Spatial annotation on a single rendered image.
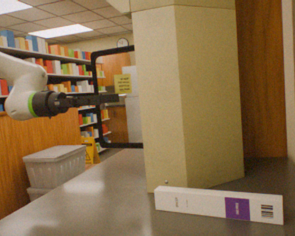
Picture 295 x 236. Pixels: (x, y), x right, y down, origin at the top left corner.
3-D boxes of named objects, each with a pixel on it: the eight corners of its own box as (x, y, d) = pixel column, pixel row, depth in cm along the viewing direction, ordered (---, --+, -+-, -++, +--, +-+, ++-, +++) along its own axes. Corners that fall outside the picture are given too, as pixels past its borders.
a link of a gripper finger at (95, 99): (80, 96, 85) (78, 96, 84) (100, 94, 83) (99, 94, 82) (81, 105, 85) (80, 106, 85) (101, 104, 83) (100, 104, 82)
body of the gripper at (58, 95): (45, 92, 91) (69, 90, 88) (60, 92, 99) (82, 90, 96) (48, 115, 92) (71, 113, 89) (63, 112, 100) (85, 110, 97)
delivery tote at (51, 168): (90, 171, 325) (87, 144, 322) (59, 190, 268) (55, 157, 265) (60, 171, 338) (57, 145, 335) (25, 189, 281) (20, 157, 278)
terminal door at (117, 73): (167, 149, 103) (158, 40, 99) (99, 148, 115) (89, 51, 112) (168, 148, 103) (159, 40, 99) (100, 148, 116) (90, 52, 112)
